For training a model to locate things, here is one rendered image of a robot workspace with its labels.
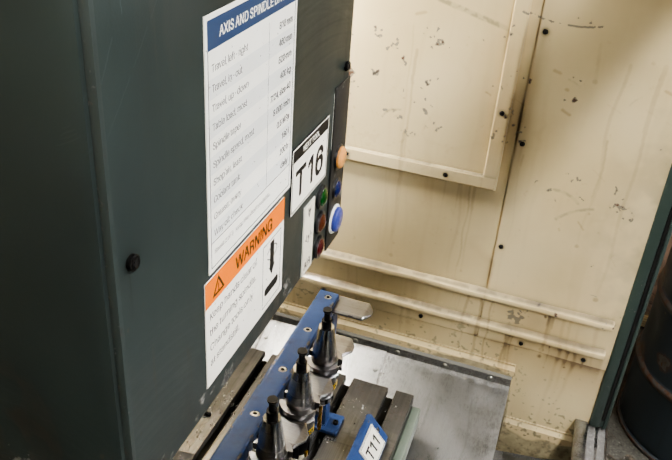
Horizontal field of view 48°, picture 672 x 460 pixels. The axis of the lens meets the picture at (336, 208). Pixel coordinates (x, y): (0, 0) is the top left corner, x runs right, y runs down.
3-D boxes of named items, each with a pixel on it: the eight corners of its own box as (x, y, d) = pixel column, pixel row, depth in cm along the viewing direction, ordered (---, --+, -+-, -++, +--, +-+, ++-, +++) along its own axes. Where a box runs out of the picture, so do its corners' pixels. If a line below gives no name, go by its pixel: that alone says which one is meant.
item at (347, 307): (376, 307, 143) (376, 304, 143) (367, 323, 139) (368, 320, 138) (341, 298, 145) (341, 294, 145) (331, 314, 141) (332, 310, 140)
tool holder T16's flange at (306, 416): (289, 394, 123) (290, 382, 122) (324, 405, 121) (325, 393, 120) (273, 420, 118) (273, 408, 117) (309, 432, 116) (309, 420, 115)
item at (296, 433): (313, 428, 116) (313, 424, 116) (300, 453, 112) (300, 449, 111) (271, 414, 118) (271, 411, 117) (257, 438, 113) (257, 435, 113)
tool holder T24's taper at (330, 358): (316, 346, 130) (318, 315, 127) (340, 353, 129) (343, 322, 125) (306, 362, 126) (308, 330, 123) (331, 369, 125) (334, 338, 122)
